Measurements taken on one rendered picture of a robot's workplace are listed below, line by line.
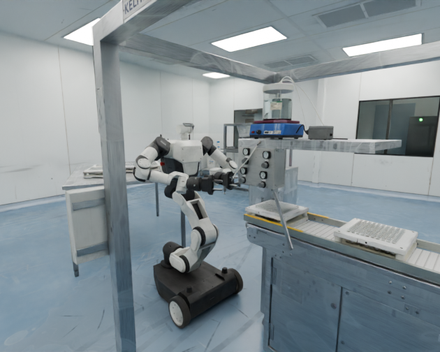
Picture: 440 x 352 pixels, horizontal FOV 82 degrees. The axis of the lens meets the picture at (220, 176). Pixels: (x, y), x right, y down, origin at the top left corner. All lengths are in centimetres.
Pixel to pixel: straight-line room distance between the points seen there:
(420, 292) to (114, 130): 115
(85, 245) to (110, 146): 37
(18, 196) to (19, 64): 225
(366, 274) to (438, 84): 556
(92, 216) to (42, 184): 477
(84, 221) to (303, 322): 109
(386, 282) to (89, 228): 108
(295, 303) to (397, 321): 44
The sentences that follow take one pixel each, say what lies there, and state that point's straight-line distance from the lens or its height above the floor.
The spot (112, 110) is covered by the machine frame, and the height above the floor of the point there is 137.
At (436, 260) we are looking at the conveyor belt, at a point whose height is 83.
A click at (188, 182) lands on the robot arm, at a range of 157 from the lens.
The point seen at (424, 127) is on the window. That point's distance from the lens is 640.
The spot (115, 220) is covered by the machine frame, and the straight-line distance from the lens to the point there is 98.
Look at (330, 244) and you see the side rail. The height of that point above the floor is 86.
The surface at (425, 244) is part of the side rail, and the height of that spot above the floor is 86.
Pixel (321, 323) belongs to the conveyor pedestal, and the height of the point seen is 44.
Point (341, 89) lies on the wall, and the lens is 665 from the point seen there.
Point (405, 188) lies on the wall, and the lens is 649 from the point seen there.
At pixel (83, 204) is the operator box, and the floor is 106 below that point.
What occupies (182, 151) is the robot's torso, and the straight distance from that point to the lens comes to 182.
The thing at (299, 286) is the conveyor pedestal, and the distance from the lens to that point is 139.
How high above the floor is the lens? 130
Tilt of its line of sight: 10 degrees down
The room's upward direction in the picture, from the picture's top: straight up
